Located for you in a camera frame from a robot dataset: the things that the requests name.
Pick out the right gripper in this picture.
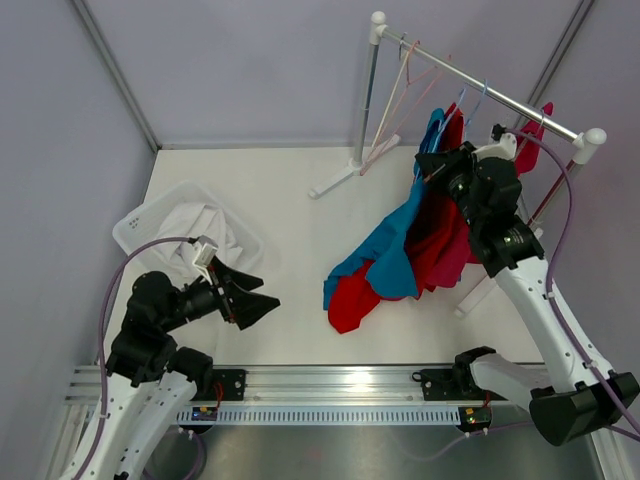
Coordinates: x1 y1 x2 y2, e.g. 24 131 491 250
416 142 483 230

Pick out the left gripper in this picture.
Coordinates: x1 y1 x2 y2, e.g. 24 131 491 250
160 256 280 332

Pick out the white t shirt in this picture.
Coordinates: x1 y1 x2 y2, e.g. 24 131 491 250
152 202 243 280

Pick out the pink wire hanger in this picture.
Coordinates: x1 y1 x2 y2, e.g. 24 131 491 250
392 40 443 148

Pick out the light blue wire hanger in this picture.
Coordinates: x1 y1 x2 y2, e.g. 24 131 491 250
430 87 467 153

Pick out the blue t shirt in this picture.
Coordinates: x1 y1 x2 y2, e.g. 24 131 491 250
322 107 446 311

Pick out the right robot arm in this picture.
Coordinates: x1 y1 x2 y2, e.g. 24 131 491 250
416 143 639 446

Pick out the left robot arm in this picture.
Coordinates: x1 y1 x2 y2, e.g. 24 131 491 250
62 259 281 479

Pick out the red t shirt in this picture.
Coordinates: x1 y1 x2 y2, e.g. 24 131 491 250
327 102 474 335

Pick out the magenta t shirt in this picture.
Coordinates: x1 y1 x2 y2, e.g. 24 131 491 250
421 121 544 292

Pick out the white plastic basket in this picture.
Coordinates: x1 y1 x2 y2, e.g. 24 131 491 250
112 181 264 272

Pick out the white clothes rack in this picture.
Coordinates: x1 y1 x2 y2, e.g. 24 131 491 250
307 10 609 317

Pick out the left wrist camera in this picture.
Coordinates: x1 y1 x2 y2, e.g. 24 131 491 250
190 236 218 282

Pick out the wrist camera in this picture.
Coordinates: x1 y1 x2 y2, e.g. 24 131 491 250
474 124 518 161
190 236 218 282

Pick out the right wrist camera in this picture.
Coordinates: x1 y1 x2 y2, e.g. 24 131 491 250
474 124 518 161

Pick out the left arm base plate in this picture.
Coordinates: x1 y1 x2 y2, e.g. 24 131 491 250
193 368 247 402

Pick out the aluminium rail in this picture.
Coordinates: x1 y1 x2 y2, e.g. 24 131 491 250
64 363 609 407

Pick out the cream wire hanger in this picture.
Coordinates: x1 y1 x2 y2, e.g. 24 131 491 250
360 53 409 176

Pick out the white slotted cable duct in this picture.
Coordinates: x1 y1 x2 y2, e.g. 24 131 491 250
173 405 462 426

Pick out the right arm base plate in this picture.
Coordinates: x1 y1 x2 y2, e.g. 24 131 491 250
411 368 504 402

